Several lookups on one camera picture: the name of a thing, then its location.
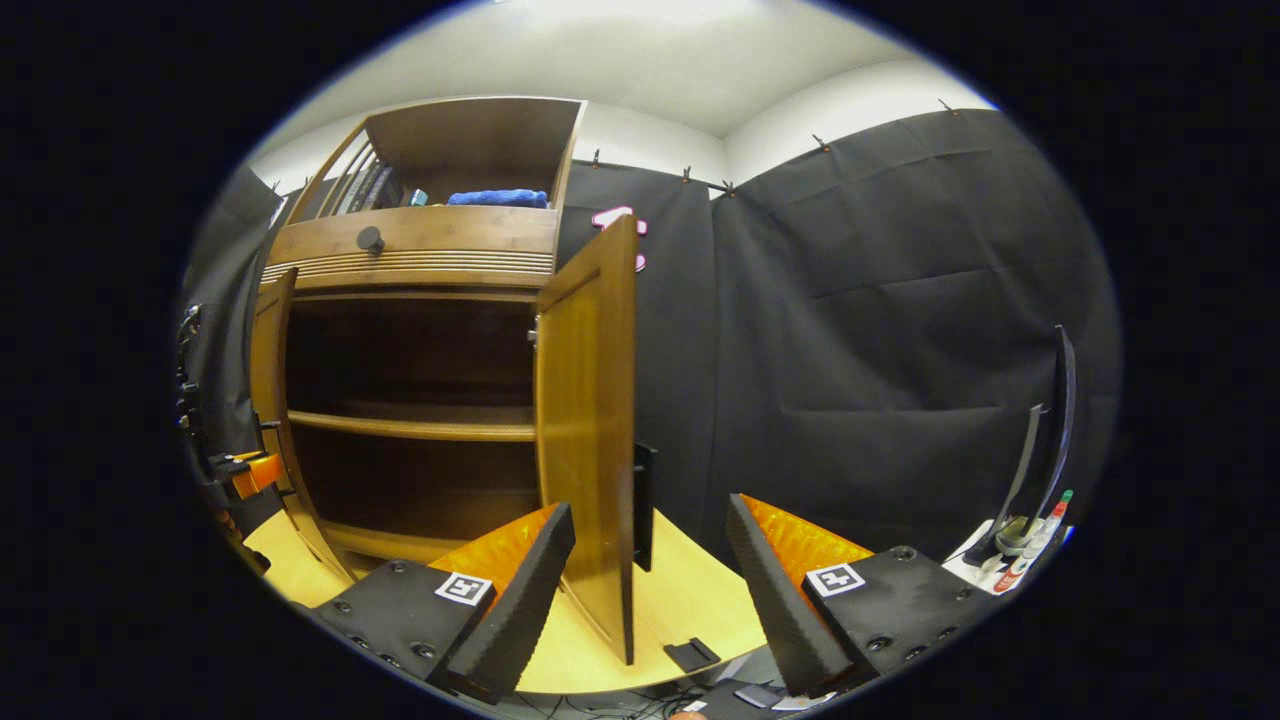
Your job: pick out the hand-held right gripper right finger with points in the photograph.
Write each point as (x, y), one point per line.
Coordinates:
(775, 610)

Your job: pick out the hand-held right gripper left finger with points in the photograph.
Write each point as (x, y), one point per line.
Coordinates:
(520, 620)

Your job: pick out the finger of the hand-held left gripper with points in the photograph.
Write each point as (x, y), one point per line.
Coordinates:
(260, 475)

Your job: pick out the wooden shoe cabinet door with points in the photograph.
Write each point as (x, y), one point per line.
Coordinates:
(268, 380)
(590, 420)

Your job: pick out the wooden double-door shoe cabinet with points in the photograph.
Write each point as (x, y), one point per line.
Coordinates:
(470, 140)

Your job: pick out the wooden cabinet shelf board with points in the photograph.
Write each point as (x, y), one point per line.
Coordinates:
(420, 428)

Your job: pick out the black flat device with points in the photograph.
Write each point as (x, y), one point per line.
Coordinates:
(740, 698)

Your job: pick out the small black flat object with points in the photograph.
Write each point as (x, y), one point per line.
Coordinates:
(690, 655)

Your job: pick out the white paper sheet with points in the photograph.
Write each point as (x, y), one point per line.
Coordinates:
(968, 560)

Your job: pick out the black backdrop cloth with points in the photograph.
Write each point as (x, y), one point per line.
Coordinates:
(850, 350)

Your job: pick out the red and white marker pen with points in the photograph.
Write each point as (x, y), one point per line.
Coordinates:
(1040, 535)

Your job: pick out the dark grey book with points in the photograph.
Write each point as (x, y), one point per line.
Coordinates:
(373, 190)

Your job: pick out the wooden drawer with black knob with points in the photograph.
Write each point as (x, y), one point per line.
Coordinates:
(450, 232)

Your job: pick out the purple book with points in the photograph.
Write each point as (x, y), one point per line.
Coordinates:
(390, 190)

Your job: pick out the black curved stand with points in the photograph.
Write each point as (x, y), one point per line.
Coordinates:
(1062, 400)

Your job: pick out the blue towel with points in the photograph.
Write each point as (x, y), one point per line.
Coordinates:
(500, 198)

